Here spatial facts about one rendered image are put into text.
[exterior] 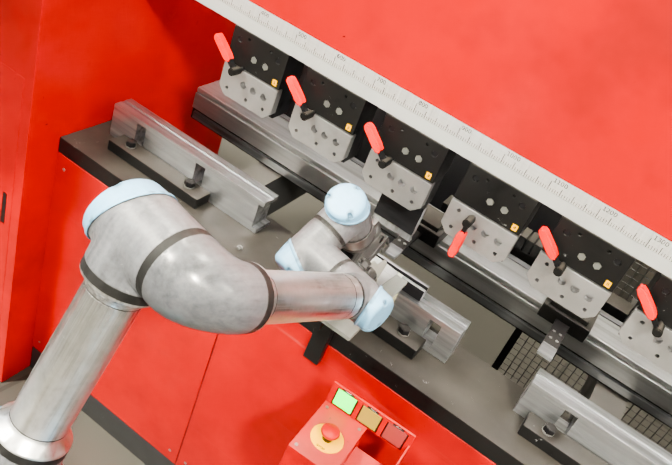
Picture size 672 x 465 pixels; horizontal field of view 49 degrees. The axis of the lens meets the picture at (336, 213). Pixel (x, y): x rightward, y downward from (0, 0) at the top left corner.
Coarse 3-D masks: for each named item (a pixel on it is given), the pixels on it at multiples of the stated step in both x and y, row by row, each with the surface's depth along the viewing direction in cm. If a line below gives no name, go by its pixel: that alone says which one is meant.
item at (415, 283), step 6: (384, 258) 169; (390, 264) 168; (396, 264) 168; (396, 270) 168; (402, 270) 167; (402, 276) 166; (408, 276) 167; (414, 276) 167; (408, 282) 165; (414, 282) 167; (420, 282) 166; (402, 288) 166; (408, 288) 166; (414, 288) 165; (420, 288) 164; (426, 288) 166; (414, 294) 165; (420, 294) 164
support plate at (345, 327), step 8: (392, 280) 163; (400, 280) 164; (384, 288) 160; (392, 288) 161; (400, 288) 162; (392, 296) 159; (328, 320) 146; (336, 320) 147; (344, 320) 147; (336, 328) 145; (344, 328) 146; (352, 328) 146; (344, 336) 144; (352, 336) 145
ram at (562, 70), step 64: (256, 0) 156; (320, 0) 149; (384, 0) 142; (448, 0) 135; (512, 0) 129; (576, 0) 124; (640, 0) 119; (320, 64) 154; (384, 64) 146; (448, 64) 140; (512, 64) 133; (576, 64) 128; (640, 64) 122; (512, 128) 138; (576, 128) 132; (640, 128) 126; (640, 192) 130; (640, 256) 134
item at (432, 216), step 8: (432, 208) 187; (424, 216) 182; (432, 216) 184; (440, 216) 185; (424, 224) 181; (432, 224) 181; (440, 224) 182; (416, 232) 181; (424, 232) 181; (432, 232) 180; (440, 232) 181; (400, 240) 176; (424, 240) 182; (432, 240) 181; (440, 240) 183; (392, 248) 172; (400, 248) 173; (392, 256) 170
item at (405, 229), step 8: (384, 200) 161; (392, 200) 160; (376, 208) 163; (384, 208) 162; (392, 208) 161; (400, 208) 160; (424, 208) 157; (376, 216) 165; (384, 216) 163; (392, 216) 162; (400, 216) 161; (408, 216) 159; (416, 216) 158; (384, 224) 164; (392, 224) 163; (400, 224) 161; (408, 224) 160; (416, 224) 159; (400, 232) 163; (408, 232) 161; (408, 240) 163
